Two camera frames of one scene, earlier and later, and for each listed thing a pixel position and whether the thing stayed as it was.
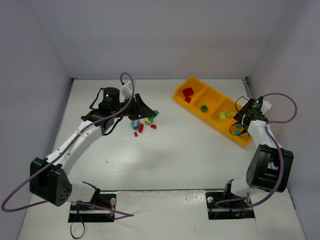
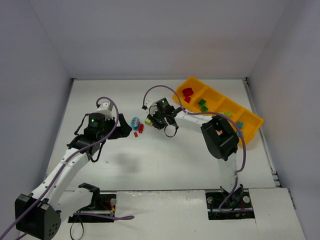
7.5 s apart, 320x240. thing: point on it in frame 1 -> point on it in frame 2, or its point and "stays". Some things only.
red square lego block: (188, 92) stays
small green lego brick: (204, 108) stays
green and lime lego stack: (148, 121) stays
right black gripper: (243, 119) -> (157, 120)
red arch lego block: (187, 99) stays
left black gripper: (135, 107) -> (116, 126)
